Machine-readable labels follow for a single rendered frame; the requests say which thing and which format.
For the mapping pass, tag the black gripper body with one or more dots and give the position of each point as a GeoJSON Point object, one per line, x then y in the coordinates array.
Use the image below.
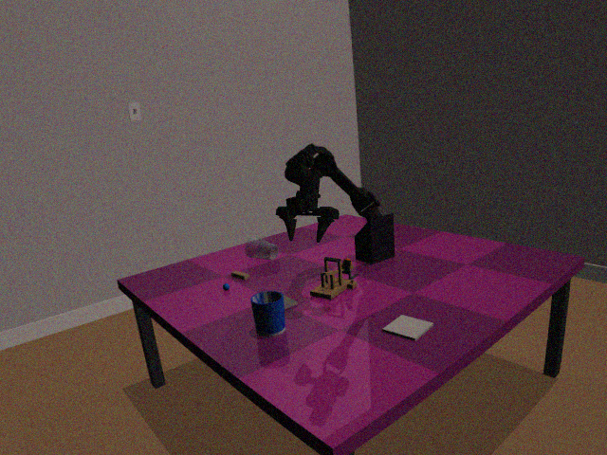
{"type": "Point", "coordinates": [328, 212]}

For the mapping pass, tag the tan rectangular block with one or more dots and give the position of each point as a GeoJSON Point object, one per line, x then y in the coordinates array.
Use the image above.
{"type": "Point", "coordinates": [240, 275]}

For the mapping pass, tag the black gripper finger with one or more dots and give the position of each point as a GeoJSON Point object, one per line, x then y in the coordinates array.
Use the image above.
{"type": "Point", "coordinates": [323, 224]}
{"type": "Point", "coordinates": [290, 224]}

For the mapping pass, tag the beige square panel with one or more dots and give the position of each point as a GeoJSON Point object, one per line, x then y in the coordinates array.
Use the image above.
{"type": "Point", "coordinates": [406, 327]}
{"type": "Point", "coordinates": [289, 302]}

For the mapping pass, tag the blue cup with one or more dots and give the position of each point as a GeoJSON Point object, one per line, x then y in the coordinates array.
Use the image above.
{"type": "Point", "coordinates": [269, 313]}

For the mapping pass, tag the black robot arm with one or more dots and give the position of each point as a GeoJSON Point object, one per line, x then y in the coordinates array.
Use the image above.
{"type": "Point", "coordinates": [324, 164]}

